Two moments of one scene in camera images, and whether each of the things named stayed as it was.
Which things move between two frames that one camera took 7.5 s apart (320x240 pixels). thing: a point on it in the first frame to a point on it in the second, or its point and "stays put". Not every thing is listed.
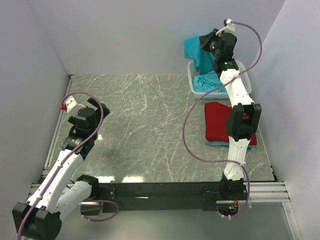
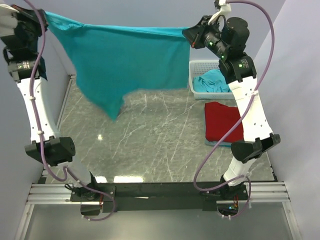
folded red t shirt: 215,116 stays put
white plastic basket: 243,72 stays put
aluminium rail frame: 275,191 stays put
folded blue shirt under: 224,144 stays put
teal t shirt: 203,59 to 110,62
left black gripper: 98,111 to 31,16
